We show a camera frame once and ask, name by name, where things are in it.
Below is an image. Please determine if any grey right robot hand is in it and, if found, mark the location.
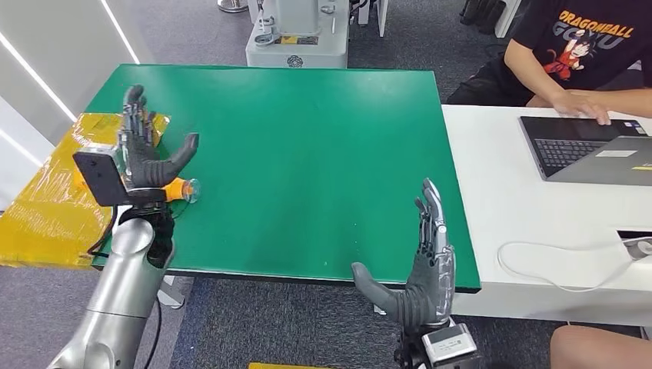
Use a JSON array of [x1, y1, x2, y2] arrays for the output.
[[351, 178, 457, 330]]

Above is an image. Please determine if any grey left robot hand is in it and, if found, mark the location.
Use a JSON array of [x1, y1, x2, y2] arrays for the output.
[[118, 85, 200, 191]]

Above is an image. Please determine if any person's right hand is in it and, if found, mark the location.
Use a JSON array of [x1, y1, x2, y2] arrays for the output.
[[550, 90, 611, 126]]

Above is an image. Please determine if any orange detergent bottle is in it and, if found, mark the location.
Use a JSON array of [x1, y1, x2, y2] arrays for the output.
[[71, 168, 201, 204]]

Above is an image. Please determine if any black laptop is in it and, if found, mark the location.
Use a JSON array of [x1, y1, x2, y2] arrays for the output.
[[519, 115, 652, 181]]

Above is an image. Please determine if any person at white desk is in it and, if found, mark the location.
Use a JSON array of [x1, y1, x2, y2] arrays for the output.
[[445, 0, 652, 126]]

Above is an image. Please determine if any grey sheet with label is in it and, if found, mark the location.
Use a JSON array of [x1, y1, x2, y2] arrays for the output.
[[549, 135, 652, 188]]

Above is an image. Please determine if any white furniture leg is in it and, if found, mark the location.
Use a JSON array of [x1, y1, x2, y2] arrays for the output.
[[494, 0, 523, 39]]

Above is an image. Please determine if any white desk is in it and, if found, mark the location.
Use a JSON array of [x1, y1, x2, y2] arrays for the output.
[[441, 104, 652, 327]]

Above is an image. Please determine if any black bag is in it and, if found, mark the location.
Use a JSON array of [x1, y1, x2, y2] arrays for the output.
[[458, 0, 511, 37]]

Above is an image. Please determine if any yellow taped cardboard box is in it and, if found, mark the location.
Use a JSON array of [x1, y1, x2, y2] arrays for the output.
[[0, 111, 171, 269]]

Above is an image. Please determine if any black and white device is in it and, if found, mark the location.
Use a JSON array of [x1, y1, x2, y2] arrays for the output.
[[617, 230, 652, 261]]

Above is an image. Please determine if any green table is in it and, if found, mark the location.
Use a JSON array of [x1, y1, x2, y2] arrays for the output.
[[91, 63, 482, 294]]

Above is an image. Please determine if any yellow flat object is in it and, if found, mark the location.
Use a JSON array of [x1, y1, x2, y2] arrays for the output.
[[248, 361, 327, 369]]

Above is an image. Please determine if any white cabinet panel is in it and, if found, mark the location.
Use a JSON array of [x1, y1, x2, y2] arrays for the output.
[[356, 0, 389, 38]]

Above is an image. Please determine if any white machine stand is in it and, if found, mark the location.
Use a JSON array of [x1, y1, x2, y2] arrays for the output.
[[245, 0, 351, 68]]

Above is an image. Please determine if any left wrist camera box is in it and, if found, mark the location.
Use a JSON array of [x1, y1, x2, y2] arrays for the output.
[[72, 144, 128, 208]]

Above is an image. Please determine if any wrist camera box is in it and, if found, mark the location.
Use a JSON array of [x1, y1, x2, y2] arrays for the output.
[[72, 144, 128, 208], [420, 321, 480, 369]]

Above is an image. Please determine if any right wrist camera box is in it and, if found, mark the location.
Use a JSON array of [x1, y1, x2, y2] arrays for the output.
[[420, 321, 480, 369]]

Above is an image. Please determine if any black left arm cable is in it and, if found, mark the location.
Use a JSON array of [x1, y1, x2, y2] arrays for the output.
[[85, 203, 121, 258]]

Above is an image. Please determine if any white cable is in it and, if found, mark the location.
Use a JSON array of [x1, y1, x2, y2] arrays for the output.
[[496, 239, 652, 294]]

